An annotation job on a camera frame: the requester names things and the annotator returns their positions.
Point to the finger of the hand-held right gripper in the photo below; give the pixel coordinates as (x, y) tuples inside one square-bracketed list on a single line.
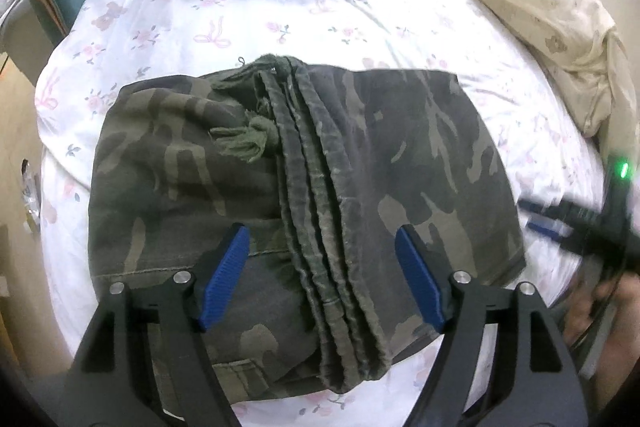
[(560, 212), (547, 229)]

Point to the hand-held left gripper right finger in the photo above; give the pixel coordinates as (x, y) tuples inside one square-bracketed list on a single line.
[(420, 277)]

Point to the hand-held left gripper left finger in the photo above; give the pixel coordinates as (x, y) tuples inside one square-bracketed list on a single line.
[(225, 277)]

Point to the camouflage pants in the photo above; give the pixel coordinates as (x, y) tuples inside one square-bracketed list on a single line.
[(400, 147)]

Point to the person's right hand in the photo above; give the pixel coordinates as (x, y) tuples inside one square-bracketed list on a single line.
[(595, 312)]

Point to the cream printed blanket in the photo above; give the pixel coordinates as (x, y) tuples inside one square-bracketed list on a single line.
[(530, 7)]

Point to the clear plastic packet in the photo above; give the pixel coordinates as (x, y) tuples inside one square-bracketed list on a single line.
[(30, 192)]

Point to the white floral bed sheet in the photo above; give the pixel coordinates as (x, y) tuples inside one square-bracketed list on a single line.
[(350, 27)]

